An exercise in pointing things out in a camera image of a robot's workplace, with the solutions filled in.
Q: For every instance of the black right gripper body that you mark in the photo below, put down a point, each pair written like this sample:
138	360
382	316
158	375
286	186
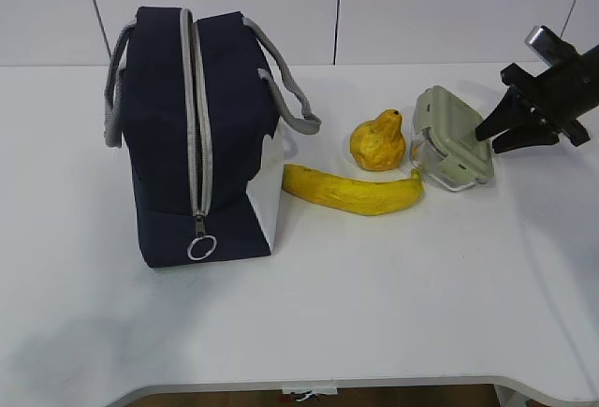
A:
561	94

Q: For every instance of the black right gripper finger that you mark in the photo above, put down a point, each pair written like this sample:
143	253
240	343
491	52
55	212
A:
513	108
518	136

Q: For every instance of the green lid glass container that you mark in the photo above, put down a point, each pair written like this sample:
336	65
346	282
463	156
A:
443	143

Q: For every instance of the yellow pear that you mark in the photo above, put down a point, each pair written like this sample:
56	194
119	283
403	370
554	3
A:
378	144

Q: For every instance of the yellow banana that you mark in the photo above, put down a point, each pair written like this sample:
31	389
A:
354	196

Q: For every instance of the navy blue lunch bag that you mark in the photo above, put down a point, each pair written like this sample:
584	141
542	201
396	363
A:
199	104

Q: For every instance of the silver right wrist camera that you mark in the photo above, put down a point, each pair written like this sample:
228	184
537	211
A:
548	46

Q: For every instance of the white bracket under table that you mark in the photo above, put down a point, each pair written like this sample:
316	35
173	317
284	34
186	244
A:
314	390

